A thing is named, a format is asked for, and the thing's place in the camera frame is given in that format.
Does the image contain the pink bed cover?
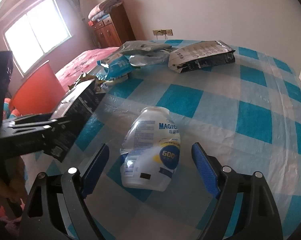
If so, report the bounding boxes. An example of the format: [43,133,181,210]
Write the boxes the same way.
[0,46,121,120]

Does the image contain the white milk carton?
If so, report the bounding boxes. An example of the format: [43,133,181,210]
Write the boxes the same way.
[44,79,106,162]

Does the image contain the yellow snack bag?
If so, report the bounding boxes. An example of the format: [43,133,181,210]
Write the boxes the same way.
[68,73,109,94]

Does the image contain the white magicday pouch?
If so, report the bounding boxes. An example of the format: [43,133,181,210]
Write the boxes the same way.
[120,107,181,192]

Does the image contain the window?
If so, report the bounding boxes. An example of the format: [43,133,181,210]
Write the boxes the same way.
[4,0,71,75]

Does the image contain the brown wooden cabinet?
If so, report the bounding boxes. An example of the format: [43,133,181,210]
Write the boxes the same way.
[90,4,136,48]

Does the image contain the blue snack bag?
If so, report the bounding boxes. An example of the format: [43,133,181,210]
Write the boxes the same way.
[96,54,135,81]

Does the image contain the wall power sockets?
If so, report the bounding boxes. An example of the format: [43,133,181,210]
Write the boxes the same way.
[153,29,173,36]

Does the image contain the blue white checkered cloth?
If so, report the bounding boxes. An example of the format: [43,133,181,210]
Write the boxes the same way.
[23,47,301,239]

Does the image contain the folded blankets stack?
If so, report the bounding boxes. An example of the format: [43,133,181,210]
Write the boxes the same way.
[88,0,123,27]

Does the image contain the silver black foil bag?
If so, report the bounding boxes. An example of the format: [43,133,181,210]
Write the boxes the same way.
[168,41,235,74]

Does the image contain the left hand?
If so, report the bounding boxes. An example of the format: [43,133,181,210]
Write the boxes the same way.
[0,157,27,219]

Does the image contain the orange plastic bucket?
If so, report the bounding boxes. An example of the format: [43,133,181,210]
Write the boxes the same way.
[9,61,65,115]

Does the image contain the silver grey foil bag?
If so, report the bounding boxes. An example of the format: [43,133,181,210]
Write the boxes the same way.
[116,41,172,55]

